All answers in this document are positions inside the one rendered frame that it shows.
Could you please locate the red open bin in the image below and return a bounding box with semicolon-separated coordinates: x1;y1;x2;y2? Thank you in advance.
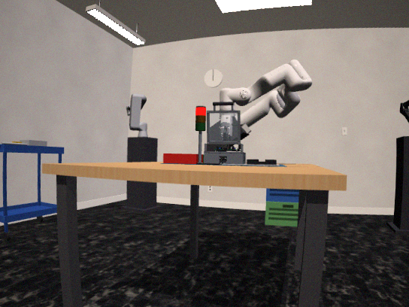
163;153;198;164

